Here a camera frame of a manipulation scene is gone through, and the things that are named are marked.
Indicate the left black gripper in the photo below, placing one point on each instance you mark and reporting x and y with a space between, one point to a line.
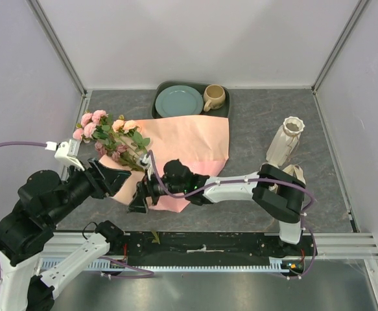
106 179

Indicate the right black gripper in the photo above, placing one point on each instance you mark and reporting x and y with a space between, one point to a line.
145 190

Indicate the pink wrapping paper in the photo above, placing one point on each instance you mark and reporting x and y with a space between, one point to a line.
200 142

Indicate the pink flower bunch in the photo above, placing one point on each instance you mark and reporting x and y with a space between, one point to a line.
119 139

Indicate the beige ribbon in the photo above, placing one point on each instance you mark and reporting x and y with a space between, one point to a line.
292 174

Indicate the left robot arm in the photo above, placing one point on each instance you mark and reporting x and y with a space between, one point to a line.
44 201

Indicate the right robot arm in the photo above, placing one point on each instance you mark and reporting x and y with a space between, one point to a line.
275 191

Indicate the white ribbed vase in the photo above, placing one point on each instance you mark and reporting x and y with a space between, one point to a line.
285 140

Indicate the teal plate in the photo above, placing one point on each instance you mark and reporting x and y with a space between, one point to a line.
175 101

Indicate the dark green tray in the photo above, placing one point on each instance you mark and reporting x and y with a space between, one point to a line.
224 111

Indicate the beige ceramic mug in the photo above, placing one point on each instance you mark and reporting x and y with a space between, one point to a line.
214 97

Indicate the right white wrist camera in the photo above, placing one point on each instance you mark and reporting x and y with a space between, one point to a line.
145 161

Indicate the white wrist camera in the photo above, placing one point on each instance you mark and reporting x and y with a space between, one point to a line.
145 161
66 153

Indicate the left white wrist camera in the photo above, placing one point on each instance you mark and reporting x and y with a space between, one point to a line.
66 153

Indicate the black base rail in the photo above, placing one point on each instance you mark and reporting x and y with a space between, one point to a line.
146 243

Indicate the slotted cable duct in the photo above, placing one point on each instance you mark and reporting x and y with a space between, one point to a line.
274 265

